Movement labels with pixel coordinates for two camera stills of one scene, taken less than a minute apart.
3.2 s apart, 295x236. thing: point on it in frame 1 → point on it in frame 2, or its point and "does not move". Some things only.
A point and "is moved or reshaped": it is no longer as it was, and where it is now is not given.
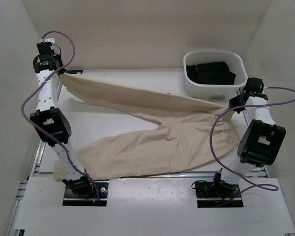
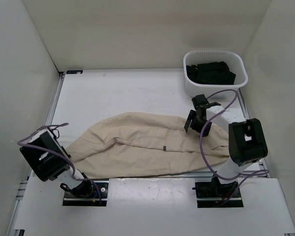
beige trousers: x=192 y=134 is moved or reshaped
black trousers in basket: x=217 y=73 does not move
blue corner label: x=78 y=72 does not move
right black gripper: x=233 y=102 → x=191 y=115
